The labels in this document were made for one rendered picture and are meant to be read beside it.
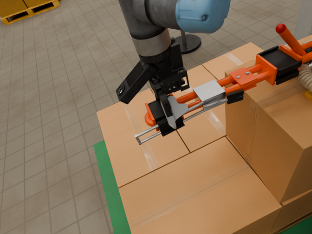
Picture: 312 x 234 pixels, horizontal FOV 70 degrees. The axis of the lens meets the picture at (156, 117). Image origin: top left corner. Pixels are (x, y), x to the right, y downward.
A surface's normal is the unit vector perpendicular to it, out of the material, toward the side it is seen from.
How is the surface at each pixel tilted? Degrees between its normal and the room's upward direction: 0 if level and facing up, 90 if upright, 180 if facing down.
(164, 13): 84
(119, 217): 0
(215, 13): 90
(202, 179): 0
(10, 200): 0
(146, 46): 90
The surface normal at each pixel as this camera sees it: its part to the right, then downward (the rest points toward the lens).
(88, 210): -0.23, -0.65
